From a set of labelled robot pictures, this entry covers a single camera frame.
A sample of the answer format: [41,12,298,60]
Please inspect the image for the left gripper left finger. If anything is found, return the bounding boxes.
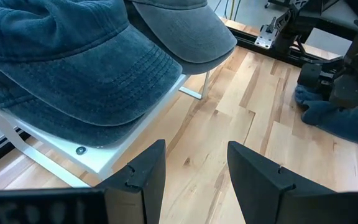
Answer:
[96,139,167,224]

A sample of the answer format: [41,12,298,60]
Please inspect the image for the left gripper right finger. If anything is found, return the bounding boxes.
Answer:
[227,141,358,224]

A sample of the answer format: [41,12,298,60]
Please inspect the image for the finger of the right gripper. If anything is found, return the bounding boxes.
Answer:
[329,73,358,110]

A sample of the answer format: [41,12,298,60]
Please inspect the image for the grey baseball cap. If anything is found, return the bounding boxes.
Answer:
[178,46,237,75]
[124,0,238,65]

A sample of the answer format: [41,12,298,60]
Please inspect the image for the white perforated metal shelf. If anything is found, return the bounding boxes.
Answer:
[0,73,213,189]

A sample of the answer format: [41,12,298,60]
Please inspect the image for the yellow and black floor cables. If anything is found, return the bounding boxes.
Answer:
[214,0,241,21]

